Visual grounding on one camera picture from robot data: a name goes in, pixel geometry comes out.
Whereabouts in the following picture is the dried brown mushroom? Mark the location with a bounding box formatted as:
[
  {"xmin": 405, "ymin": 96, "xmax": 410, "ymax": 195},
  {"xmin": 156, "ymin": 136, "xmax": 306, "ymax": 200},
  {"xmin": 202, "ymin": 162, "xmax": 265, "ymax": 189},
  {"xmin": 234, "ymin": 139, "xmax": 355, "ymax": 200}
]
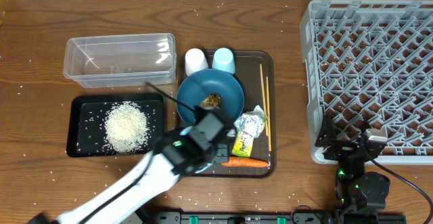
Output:
[{"xmin": 200, "ymin": 93, "xmax": 221, "ymax": 108}]

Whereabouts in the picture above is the light blue bowl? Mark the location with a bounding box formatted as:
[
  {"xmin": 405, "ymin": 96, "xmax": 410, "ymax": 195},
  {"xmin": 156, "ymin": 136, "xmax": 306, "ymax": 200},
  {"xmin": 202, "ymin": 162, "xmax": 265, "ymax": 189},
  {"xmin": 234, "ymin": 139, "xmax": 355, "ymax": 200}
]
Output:
[{"xmin": 180, "ymin": 126, "xmax": 212, "ymax": 174}]

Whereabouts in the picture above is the wooden chopstick left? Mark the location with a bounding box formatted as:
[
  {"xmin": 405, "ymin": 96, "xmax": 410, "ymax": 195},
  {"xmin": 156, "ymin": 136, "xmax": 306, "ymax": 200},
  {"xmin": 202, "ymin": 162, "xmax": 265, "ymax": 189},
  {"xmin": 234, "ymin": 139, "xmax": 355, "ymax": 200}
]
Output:
[{"xmin": 259, "ymin": 64, "xmax": 269, "ymax": 136}]

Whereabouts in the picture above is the orange carrot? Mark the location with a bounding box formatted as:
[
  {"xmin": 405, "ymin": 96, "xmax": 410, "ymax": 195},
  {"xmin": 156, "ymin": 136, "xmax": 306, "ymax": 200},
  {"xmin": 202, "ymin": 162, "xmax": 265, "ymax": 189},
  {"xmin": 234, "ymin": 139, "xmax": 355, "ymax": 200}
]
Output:
[{"xmin": 222, "ymin": 156, "xmax": 269, "ymax": 168}]

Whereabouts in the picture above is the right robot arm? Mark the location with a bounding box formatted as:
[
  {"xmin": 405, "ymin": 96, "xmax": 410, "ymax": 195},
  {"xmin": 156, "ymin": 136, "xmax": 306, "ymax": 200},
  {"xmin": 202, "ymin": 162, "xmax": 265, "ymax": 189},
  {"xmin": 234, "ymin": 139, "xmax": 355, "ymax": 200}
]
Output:
[{"xmin": 315, "ymin": 116, "xmax": 390, "ymax": 223}]

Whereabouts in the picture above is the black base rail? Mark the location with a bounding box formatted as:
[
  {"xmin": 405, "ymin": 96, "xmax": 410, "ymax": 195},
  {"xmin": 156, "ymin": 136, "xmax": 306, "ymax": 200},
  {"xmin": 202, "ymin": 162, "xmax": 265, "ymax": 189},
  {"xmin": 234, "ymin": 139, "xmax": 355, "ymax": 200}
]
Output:
[{"xmin": 135, "ymin": 210, "xmax": 407, "ymax": 224}]

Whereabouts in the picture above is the dark blue plate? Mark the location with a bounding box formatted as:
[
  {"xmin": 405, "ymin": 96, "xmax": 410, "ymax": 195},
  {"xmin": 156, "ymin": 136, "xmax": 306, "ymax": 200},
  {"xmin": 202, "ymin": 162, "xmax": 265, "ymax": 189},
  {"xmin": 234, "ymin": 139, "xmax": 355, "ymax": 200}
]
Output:
[{"xmin": 176, "ymin": 68, "xmax": 245, "ymax": 120}]

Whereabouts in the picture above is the pile of white rice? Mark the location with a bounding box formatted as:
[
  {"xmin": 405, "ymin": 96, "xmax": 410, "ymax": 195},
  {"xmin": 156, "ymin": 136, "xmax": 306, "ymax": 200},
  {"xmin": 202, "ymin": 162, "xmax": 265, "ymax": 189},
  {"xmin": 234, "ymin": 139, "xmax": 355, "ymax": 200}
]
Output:
[{"xmin": 103, "ymin": 101, "xmax": 150, "ymax": 154}]

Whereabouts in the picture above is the white plastic cup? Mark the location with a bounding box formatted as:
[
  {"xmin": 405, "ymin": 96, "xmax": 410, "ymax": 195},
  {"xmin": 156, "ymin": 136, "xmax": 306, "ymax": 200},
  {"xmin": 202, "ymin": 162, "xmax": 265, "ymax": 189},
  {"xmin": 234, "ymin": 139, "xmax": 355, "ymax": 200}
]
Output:
[{"xmin": 185, "ymin": 48, "xmax": 208, "ymax": 76}]

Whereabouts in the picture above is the foil snack wrapper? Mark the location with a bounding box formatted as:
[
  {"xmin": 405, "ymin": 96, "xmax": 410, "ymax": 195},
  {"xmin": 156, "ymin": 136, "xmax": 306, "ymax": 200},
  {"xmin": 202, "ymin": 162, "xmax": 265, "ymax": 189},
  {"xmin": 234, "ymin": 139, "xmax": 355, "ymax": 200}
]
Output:
[{"xmin": 232, "ymin": 111, "xmax": 266, "ymax": 158}]

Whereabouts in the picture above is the clear plastic bin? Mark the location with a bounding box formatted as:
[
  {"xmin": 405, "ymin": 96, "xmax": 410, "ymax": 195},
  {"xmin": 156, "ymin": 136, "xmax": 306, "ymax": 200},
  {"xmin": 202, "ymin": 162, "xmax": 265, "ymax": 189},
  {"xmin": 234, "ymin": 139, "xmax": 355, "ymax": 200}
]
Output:
[{"xmin": 64, "ymin": 33, "xmax": 177, "ymax": 88}]

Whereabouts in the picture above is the wooden chopstick right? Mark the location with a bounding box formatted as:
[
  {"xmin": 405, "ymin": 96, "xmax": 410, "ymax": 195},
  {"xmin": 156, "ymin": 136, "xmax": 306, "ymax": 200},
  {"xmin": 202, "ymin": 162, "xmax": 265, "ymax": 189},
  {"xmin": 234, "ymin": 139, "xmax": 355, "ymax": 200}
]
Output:
[{"xmin": 266, "ymin": 76, "xmax": 272, "ymax": 152}]

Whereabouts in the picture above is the wooden chopstick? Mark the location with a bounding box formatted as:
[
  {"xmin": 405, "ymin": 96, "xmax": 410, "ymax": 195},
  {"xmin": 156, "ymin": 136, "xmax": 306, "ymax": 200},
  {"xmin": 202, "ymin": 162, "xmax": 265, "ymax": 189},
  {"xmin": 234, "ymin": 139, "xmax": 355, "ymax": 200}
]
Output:
[
  {"xmin": 266, "ymin": 76, "xmax": 272, "ymax": 152},
  {"xmin": 259, "ymin": 64, "xmax": 269, "ymax": 136}
]

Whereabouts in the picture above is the dark brown serving tray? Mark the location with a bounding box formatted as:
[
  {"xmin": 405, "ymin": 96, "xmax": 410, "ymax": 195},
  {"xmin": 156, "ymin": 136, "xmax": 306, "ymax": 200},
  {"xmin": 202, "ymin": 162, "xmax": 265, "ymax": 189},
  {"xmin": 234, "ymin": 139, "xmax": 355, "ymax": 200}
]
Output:
[{"xmin": 180, "ymin": 51, "xmax": 276, "ymax": 178}]

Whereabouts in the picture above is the grey dishwasher rack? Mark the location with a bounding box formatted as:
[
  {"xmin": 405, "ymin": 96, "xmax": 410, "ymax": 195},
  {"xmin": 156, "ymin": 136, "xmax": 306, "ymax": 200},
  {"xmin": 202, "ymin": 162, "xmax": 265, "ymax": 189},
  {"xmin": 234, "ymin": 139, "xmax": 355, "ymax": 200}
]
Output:
[{"xmin": 300, "ymin": 0, "xmax": 432, "ymax": 165}]

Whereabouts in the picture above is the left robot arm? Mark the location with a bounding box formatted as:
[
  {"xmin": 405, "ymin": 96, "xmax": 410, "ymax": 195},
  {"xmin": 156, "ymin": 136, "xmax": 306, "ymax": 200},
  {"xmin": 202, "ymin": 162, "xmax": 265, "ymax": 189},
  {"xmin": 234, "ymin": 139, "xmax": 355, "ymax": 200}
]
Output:
[{"xmin": 29, "ymin": 106, "xmax": 233, "ymax": 224}]

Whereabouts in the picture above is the light blue plastic cup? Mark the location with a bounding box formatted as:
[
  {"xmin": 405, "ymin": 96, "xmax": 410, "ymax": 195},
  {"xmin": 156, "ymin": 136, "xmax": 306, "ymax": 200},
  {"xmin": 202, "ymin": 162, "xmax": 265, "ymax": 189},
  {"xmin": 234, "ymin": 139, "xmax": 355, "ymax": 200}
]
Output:
[{"xmin": 212, "ymin": 47, "xmax": 235, "ymax": 74}]

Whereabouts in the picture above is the black waste tray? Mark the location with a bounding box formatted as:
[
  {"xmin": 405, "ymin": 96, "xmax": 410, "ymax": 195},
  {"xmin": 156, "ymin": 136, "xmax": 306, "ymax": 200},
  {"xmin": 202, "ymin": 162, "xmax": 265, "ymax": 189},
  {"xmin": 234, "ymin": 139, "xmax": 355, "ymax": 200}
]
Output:
[{"xmin": 66, "ymin": 93, "xmax": 164, "ymax": 158}]

